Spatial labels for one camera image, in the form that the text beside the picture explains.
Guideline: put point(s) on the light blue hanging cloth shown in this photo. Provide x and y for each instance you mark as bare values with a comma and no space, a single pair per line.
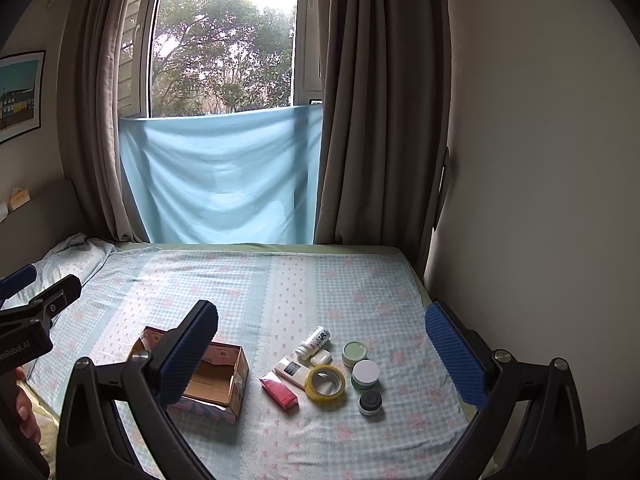
220,170

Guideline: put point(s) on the beige headboard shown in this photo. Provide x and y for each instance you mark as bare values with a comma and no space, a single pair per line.
45,225

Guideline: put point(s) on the white lid green jar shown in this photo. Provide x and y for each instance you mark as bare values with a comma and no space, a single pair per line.
365,372

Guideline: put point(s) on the cardboard box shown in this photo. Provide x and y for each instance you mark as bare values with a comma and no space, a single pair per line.
215,375

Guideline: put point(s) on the small white bottle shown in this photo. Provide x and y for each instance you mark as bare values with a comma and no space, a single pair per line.
312,342

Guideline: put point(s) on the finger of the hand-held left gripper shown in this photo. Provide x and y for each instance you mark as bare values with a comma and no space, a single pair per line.
55,295
17,280

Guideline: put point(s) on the grey brown curtain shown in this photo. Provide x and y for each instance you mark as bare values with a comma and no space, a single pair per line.
380,110
95,110

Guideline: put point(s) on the small box on headboard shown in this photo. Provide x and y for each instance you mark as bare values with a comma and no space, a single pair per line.
21,199

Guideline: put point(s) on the white earbuds case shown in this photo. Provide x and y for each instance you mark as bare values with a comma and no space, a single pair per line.
321,357

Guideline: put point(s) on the window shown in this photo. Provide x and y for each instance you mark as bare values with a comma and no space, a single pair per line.
220,50

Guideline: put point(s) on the wall poster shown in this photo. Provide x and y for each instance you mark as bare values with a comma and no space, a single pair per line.
20,95

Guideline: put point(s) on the person's left hand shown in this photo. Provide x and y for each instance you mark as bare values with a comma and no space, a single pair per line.
27,410

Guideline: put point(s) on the white remote control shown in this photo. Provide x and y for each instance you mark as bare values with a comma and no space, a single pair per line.
290,369

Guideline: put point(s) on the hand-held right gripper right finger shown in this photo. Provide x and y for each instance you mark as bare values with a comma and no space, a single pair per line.
456,355

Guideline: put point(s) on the checked floral bedsheet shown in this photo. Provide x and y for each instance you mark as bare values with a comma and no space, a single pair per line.
300,285

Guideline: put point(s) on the checked pillow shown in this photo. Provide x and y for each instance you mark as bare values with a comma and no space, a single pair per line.
75,255

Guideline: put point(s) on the yellow tape roll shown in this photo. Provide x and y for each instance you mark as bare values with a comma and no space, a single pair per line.
312,391

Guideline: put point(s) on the black lid white jar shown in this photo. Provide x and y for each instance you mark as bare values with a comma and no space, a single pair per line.
370,402

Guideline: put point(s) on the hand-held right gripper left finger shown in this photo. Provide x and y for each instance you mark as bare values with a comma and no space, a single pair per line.
185,355

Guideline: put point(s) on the red flat packet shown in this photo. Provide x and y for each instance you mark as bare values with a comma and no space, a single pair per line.
280,392

